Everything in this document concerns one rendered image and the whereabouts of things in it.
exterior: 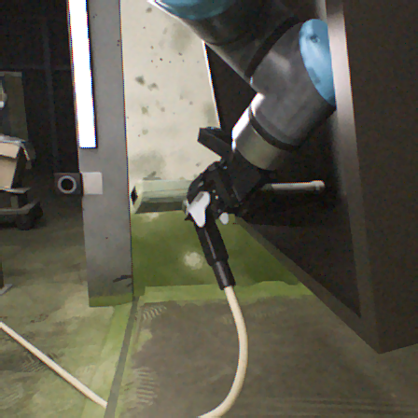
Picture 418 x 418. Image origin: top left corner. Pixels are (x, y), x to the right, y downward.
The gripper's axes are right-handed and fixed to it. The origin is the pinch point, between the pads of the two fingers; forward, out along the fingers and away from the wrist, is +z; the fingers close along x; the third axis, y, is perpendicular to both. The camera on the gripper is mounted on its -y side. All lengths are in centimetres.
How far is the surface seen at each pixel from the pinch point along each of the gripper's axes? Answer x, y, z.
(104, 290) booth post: 6, -18, 91
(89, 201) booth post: 2, -47, 68
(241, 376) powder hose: -1.3, 29.6, 3.6
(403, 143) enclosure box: -4.5, 17.0, -37.8
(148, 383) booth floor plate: -1, 23, 48
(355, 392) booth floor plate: 41, 43, 23
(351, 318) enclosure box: -2.3, 27.9, -22.5
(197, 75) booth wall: 38, -70, 21
